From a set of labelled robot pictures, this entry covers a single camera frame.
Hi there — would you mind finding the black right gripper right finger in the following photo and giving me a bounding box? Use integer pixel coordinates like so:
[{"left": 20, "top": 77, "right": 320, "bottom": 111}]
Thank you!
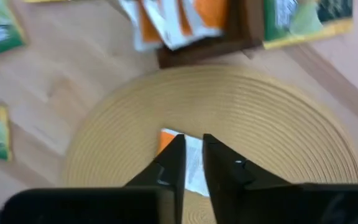
[{"left": 202, "top": 133, "right": 358, "bottom": 224}]

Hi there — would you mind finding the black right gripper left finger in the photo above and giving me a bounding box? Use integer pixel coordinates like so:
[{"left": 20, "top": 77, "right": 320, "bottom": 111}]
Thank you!
[{"left": 1, "top": 133, "right": 186, "bottom": 224}]

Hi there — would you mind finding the white-orange Tazo tea packet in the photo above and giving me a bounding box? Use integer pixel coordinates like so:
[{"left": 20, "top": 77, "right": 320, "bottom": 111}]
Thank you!
[
  {"left": 141, "top": 0, "right": 223, "bottom": 51},
  {"left": 118, "top": 0, "right": 164, "bottom": 53},
  {"left": 178, "top": 0, "right": 231, "bottom": 38},
  {"left": 157, "top": 127, "right": 211, "bottom": 197}
]

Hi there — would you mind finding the round woven beige placemat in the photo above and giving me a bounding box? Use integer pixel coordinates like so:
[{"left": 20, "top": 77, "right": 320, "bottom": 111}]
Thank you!
[{"left": 59, "top": 65, "right": 358, "bottom": 224}]

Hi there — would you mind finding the brown wooden organizer box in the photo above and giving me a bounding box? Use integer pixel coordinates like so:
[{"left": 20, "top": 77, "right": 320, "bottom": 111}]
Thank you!
[{"left": 155, "top": 0, "right": 265, "bottom": 69}]

